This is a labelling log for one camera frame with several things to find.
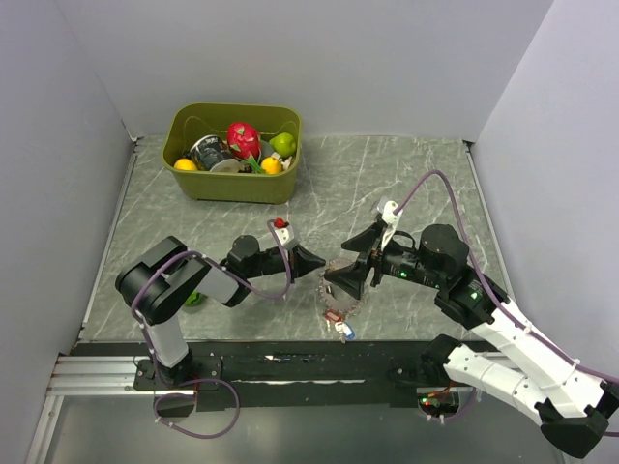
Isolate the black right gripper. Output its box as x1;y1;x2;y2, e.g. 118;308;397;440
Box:
324;221;445;298

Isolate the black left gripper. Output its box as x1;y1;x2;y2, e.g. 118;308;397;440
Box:
245;244;326;284

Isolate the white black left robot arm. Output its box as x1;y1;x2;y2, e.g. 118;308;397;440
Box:
115;235;326;389

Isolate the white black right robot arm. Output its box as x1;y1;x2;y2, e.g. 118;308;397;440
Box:
325;219;618;459

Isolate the red key tag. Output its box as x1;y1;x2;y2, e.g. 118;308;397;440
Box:
324;310;343;323

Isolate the blue key tag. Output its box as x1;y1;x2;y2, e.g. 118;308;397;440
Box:
338;322;355;340

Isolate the right orange toy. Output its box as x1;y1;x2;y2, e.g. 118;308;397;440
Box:
260;157;284;175

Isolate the orange toy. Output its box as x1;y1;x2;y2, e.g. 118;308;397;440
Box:
260;157;284;175
173;158;198;171

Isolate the green watermelon toy ball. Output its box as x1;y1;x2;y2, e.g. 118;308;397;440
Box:
184;291;205;308

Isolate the green apple toy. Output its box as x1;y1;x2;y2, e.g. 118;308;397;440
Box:
269;132;297;158

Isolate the red dragon fruit toy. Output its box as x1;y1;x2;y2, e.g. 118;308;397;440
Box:
226;122;261;160

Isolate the black paper cup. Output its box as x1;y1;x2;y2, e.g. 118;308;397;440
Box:
190;134;241;173

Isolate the left orange toy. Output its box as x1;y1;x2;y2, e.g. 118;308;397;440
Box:
173;158;198;171

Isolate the olive green plastic bin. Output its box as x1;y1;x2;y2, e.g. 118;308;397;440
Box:
162;102;302;204

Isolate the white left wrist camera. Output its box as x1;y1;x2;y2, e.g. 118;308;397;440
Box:
275;225;300;251

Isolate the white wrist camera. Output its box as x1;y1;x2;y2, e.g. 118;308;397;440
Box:
275;225;300;251
375;196;402;251

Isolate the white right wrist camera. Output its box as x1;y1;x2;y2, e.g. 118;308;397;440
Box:
375;196;402;251

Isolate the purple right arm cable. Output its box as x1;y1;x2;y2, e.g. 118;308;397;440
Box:
394;169;619;424

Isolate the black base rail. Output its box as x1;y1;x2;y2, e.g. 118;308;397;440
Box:
72;340;485;412

